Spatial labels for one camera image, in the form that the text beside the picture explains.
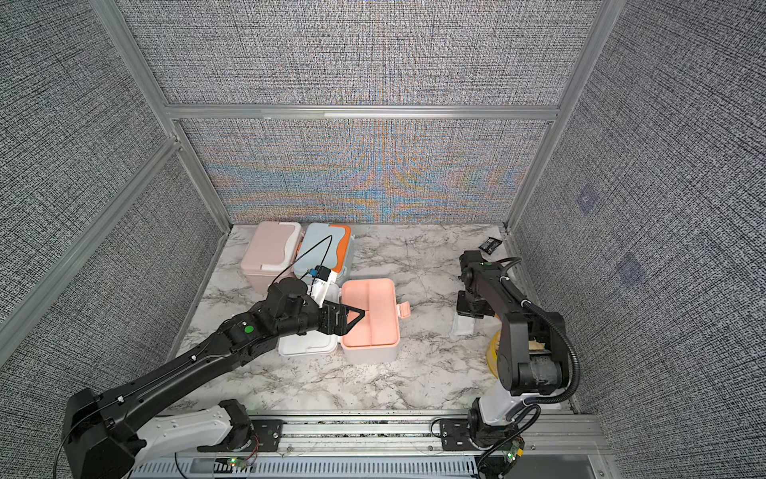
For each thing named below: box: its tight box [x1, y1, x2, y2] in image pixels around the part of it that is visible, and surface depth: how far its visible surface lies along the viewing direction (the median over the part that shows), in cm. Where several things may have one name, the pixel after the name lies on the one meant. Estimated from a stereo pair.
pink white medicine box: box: [240, 220, 304, 295], surface depth 95 cm
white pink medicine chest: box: [278, 278, 411, 365], surface depth 83 cm
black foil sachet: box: [478, 236, 503, 256], surface depth 115 cm
